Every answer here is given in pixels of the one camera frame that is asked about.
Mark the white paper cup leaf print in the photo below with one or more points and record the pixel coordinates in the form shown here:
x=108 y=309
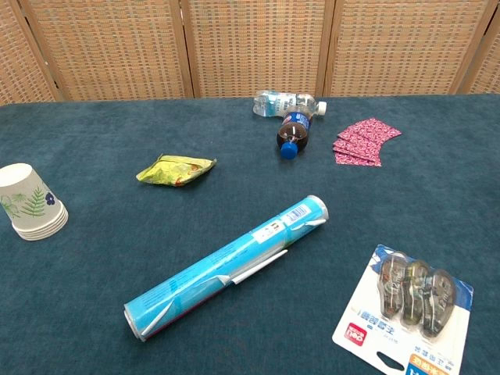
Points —
x=27 y=187
x=40 y=233
x=39 y=230
x=40 y=236

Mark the cola bottle blue cap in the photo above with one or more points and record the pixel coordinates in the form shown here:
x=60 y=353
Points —
x=293 y=133

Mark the yellow green snack packet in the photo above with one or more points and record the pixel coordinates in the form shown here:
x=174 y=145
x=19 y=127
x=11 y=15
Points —
x=172 y=172

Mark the light blue wrapped roll tube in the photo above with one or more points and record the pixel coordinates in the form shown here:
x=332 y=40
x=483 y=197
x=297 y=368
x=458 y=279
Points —
x=218 y=265

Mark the clear water bottle white cap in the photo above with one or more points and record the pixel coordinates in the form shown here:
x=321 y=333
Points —
x=273 y=103

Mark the pink patterned flat packet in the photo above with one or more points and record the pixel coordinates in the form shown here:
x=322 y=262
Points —
x=359 y=155
x=369 y=131
x=357 y=161
x=361 y=150
x=363 y=145

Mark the woven rattan screen panel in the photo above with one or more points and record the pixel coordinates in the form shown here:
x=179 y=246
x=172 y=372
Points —
x=254 y=43
x=15 y=58
x=402 y=43
x=109 y=47
x=488 y=66

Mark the teal table cloth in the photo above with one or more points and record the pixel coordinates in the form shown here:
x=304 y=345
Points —
x=97 y=136

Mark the correction tape blister card pack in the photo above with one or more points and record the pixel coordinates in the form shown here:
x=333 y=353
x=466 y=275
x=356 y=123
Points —
x=363 y=308

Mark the grey translucent correction tape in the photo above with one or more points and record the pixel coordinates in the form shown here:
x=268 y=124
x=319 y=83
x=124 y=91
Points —
x=439 y=304
x=390 y=285
x=414 y=293

